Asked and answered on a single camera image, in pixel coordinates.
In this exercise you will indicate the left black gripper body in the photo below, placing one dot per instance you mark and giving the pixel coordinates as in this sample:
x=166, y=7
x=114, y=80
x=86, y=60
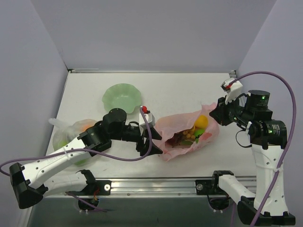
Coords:
x=142, y=141

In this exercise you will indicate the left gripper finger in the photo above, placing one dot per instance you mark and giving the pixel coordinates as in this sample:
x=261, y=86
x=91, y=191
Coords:
x=153, y=134
x=154, y=150

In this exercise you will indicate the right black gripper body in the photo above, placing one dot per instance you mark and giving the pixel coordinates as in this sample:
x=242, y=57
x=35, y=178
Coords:
x=219, y=113

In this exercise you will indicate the pink plastic bag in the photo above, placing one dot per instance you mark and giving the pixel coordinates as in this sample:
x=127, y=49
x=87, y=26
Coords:
x=169, y=125

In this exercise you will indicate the yellow fake lemon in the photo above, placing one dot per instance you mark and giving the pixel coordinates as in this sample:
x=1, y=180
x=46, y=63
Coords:
x=201, y=122

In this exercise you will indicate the green striped melon ball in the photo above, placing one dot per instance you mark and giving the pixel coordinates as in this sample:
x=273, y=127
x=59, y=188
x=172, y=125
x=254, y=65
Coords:
x=198, y=133

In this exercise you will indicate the yellow fake pear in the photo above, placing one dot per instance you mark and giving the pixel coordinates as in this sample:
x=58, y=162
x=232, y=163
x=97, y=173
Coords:
x=190, y=132

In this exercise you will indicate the brown longan bunch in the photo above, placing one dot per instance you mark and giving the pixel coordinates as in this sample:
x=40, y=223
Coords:
x=179, y=139

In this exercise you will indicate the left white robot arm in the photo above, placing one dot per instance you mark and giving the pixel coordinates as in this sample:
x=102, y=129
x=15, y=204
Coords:
x=39, y=178

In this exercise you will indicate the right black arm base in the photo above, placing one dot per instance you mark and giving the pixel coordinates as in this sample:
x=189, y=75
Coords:
x=217, y=199

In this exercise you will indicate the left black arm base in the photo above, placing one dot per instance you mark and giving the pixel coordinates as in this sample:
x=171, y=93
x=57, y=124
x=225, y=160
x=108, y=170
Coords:
x=89, y=198

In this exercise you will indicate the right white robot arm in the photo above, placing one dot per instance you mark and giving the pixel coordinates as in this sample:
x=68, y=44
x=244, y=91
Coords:
x=268, y=139

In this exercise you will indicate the clear bag of fruits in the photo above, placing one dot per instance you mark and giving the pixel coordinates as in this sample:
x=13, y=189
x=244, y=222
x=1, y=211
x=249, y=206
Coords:
x=65, y=132

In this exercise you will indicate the green wavy plate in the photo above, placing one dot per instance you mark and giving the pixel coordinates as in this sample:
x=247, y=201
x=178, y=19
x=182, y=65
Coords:
x=124, y=96

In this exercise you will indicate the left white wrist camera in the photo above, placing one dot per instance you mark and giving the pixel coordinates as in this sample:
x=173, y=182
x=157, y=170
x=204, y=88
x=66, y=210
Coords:
x=146, y=118

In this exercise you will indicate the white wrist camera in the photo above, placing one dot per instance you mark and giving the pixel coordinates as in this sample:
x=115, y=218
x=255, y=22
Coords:
x=233, y=89
x=146, y=118

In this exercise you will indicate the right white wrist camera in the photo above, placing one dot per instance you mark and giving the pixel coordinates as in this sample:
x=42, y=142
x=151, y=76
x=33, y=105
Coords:
x=233, y=89

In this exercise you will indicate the aluminium front rail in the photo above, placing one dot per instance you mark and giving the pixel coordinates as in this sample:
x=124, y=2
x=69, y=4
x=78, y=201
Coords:
x=153, y=187

